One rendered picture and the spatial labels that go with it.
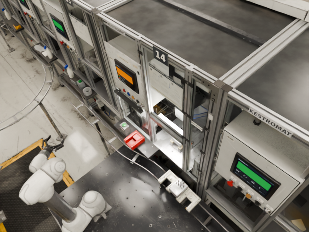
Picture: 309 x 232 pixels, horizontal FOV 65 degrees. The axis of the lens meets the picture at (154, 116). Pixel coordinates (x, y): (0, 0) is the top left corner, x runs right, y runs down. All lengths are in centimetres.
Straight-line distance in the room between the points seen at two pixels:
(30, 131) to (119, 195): 218
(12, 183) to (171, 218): 224
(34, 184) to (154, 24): 124
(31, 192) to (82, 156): 191
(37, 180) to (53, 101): 282
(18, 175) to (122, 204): 182
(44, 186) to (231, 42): 140
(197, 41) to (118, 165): 151
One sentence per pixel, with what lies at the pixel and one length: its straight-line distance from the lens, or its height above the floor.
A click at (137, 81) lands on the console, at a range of 178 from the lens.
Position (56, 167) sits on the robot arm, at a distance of 166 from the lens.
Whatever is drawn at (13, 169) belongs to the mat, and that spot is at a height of 1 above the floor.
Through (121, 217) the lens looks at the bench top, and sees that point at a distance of 230.
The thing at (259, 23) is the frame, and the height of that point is 201.
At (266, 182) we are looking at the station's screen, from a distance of 138.
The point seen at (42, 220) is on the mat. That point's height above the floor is 1.
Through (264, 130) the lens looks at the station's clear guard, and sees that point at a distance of 121.
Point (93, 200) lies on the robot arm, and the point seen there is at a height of 95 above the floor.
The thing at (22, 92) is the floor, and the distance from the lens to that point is 485.
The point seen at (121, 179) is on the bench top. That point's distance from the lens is 243.
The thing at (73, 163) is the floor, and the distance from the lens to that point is 350.
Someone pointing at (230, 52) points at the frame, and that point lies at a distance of 143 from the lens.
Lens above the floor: 284
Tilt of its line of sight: 50 degrees down
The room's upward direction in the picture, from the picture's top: 6 degrees counter-clockwise
